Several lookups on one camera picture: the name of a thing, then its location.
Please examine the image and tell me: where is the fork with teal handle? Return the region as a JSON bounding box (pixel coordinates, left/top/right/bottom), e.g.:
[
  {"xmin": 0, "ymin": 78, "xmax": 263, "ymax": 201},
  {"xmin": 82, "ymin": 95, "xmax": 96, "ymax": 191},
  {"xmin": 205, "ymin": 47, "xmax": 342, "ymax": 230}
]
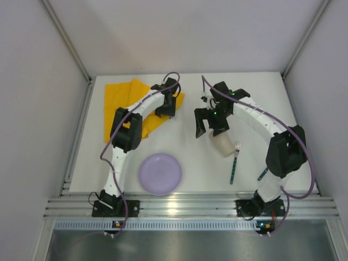
[{"xmin": 229, "ymin": 142, "xmax": 241, "ymax": 185}]

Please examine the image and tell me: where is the aluminium rail frame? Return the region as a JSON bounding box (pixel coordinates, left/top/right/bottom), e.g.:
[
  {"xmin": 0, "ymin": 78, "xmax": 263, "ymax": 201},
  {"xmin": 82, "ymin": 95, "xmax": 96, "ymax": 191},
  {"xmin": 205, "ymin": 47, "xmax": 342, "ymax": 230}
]
[{"xmin": 43, "ymin": 192, "xmax": 339, "ymax": 219}]

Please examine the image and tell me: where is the purple plastic plate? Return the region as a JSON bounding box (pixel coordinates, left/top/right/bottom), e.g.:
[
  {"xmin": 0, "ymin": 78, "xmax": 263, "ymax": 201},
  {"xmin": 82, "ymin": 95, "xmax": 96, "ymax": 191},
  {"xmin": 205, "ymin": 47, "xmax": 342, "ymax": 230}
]
[{"xmin": 138, "ymin": 153, "xmax": 183, "ymax": 196}]

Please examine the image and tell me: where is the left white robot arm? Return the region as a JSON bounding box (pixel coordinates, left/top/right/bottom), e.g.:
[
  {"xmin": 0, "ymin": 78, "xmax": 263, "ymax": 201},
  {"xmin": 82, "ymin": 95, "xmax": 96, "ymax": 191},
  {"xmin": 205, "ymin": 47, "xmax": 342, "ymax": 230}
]
[{"xmin": 100, "ymin": 75, "xmax": 181, "ymax": 199}]

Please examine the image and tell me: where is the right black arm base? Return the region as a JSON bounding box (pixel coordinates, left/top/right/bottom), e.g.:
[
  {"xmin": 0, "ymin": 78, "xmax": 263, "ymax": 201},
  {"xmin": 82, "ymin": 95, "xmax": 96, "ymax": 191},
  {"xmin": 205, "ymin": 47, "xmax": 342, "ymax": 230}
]
[{"xmin": 235, "ymin": 199, "xmax": 285, "ymax": 218}]

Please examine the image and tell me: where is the perforated metal cable tray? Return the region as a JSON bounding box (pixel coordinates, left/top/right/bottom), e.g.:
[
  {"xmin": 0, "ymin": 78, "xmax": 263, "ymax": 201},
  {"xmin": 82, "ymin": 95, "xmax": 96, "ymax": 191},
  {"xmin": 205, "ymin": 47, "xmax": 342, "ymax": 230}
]
[{"xmin": 54, "ymin": 220, "xmax": 274, "ymax": 231}]

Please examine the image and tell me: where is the spoon with teal handle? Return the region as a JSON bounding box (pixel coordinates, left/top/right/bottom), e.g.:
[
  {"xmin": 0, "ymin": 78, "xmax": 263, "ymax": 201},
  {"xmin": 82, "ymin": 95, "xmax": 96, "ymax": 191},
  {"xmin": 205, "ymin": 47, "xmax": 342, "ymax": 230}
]
[{"xmin": 257, "ymin": 167, "xmax": 269, "ymax": 181}]

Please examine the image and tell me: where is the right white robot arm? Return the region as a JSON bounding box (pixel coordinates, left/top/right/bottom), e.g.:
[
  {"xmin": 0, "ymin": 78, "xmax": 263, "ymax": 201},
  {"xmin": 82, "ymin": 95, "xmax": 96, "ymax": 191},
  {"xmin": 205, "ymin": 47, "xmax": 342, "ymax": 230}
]
[{"xmin": 194, "ymin": 82, "xmax": 307, "ymax": 207}]

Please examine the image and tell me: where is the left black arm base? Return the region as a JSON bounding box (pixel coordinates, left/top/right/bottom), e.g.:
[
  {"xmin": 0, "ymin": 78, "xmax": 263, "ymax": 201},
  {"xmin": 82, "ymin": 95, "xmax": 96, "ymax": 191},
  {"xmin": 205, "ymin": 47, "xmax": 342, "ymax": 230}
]
[{"xmin": 92, "ymin": 200, "xmax": 140, "ymax": 218}]

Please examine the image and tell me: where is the beige paper cup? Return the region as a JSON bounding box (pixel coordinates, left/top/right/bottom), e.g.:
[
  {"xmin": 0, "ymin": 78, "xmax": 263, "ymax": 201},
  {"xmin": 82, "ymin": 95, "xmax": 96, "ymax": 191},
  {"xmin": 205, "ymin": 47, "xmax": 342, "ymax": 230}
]
[{"xmin": 209, "ymin": 132, "xmax": 235, "ymax": 158}]

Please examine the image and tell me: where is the yellow cloth placemat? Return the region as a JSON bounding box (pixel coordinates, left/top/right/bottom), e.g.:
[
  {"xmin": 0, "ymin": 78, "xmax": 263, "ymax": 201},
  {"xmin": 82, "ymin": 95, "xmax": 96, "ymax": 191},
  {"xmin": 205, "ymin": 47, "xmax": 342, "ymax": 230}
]
[{"xmin": 103, "ymin": 78, "xmax": 185, "ymax": 144}]

